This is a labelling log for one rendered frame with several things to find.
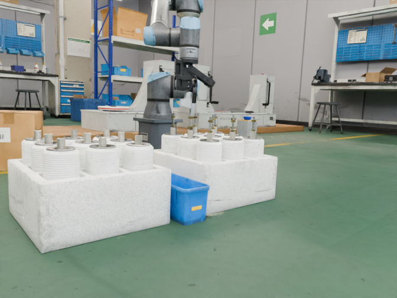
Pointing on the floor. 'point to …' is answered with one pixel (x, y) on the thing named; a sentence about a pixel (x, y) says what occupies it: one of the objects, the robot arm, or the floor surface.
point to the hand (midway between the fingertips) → (192, 112)
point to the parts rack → (121, 47)
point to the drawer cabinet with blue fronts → (67, 88)
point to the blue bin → (188, 200)
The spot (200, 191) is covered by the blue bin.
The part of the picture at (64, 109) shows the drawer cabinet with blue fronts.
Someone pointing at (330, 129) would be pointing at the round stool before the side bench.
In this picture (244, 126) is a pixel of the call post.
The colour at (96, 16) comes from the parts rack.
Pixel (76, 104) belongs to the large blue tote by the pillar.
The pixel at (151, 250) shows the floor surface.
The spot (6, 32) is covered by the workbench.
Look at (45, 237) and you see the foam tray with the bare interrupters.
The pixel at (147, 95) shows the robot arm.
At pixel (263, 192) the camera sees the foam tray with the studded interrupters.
